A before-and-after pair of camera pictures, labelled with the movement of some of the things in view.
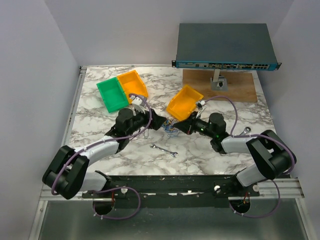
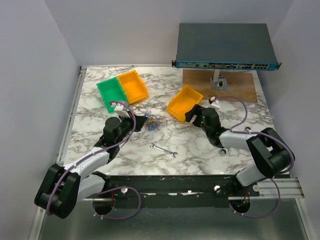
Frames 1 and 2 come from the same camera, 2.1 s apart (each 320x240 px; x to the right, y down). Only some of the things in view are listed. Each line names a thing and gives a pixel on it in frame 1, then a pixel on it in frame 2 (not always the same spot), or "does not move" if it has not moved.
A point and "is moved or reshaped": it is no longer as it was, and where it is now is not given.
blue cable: x=168 y=126 is moved or reshaped
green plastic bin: x=113 y=96 does not move
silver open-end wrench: x=154 y=146 does not move
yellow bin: x=183 y=103 does not move
